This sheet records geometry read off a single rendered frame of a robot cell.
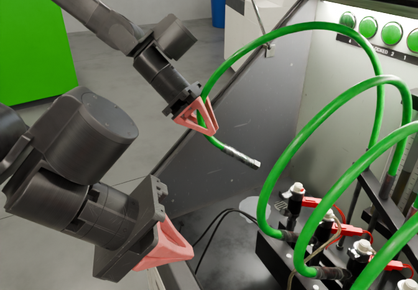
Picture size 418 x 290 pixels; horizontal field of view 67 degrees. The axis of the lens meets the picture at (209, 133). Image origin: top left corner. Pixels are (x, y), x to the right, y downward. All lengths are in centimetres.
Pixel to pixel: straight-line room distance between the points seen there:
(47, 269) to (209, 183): 132
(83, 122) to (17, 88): 355
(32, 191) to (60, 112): 7
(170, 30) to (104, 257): 41
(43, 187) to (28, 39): 342
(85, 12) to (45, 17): 302
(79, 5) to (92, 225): 46
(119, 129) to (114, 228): 10
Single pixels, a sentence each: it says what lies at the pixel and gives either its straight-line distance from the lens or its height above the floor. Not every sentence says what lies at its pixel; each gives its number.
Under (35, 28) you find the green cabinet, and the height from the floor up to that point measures 80.
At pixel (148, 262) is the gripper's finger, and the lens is 36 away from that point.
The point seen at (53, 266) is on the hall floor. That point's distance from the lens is 210.
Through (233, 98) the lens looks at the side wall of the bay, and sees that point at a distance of 86.
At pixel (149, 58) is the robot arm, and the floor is 136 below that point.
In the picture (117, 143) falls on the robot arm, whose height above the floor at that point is 141.
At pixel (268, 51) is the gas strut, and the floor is 130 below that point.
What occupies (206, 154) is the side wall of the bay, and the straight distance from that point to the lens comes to 91.
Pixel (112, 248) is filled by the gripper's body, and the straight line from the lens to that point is 35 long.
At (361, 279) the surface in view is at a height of 123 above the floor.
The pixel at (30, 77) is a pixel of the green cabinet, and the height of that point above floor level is 33.
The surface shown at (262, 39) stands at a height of 140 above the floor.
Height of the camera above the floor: 155
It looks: 31 degrees down
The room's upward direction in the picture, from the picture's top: straight up
